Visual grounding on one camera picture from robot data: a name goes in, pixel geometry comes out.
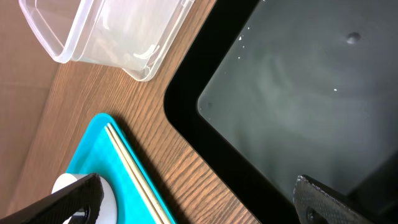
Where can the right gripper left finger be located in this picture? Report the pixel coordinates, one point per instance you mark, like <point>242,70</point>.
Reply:
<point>78,202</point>

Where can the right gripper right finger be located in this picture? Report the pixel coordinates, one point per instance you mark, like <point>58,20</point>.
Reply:
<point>315,202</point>

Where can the teal serving tray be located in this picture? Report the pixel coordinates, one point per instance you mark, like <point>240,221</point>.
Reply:
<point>96,154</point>

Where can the left wooden chopstick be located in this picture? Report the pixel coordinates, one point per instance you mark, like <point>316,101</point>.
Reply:
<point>133,177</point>

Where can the black rectangular tray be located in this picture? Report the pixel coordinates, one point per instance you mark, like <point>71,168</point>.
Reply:
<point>270,90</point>

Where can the clear plastic bin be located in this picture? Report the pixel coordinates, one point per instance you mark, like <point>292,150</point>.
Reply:
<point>134,35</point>

